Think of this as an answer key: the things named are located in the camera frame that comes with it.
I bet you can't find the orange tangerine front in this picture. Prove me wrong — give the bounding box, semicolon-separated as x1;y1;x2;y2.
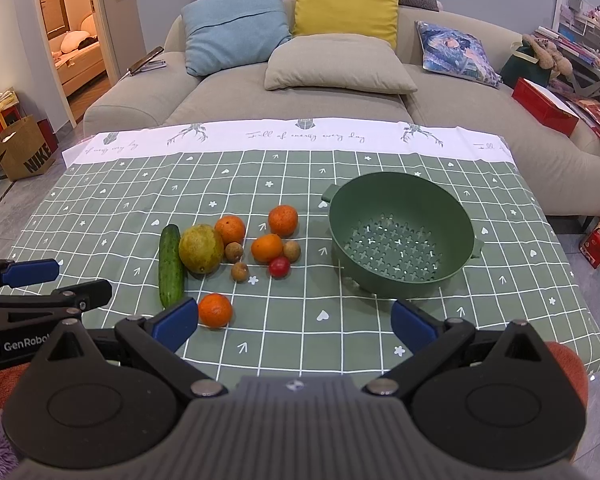
198;294;233;330

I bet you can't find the orange tangerine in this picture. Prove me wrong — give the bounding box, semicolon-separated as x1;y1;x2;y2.
251;233;284;264
214;214;246;245
198;294;233;330
268;205;299;238

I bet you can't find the green cucumber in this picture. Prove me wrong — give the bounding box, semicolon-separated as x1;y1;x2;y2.
158;224;185;309

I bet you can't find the yellow-green pear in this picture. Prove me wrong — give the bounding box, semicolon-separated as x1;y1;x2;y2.
178;224;224;275

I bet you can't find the brown longan front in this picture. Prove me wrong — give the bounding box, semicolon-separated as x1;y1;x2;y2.
230;262;250;283

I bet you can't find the brown longan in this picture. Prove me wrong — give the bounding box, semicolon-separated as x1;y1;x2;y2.
230;262;250;283
224;242;244;263
283;240;301;263

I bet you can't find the red cherry tomato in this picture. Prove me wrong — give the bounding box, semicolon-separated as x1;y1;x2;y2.
268;256;291;280

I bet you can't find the brown Nike paper bag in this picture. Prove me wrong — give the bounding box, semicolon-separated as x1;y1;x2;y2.
0;116;55;182

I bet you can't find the green grid tablecloth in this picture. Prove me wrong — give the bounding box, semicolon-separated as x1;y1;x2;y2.
10;118;600;385

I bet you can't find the green colander bowl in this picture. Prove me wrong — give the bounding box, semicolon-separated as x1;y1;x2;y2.
322;171;483;299

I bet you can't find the beige sofa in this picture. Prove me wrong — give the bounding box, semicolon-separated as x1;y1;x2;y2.
82;6;600;216

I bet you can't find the red box on sofa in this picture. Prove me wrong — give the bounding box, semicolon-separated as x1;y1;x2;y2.
513;78;580;136

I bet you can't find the light blue cushion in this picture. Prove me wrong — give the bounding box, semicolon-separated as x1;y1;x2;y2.
181;0;291;77

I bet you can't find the beige cushion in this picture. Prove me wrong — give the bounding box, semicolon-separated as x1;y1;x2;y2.
264;34;417;94

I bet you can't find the dark green bag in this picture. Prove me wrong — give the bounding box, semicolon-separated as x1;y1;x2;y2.
500;41;552;89

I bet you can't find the beige plush toy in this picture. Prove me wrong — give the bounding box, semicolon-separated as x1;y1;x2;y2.
522;34;573;79

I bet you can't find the blue patterned cushion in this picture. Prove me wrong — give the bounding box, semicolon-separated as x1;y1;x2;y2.
416;21;501;88

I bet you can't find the yellow cushion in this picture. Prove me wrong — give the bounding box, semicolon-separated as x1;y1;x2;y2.
292;0;399;50

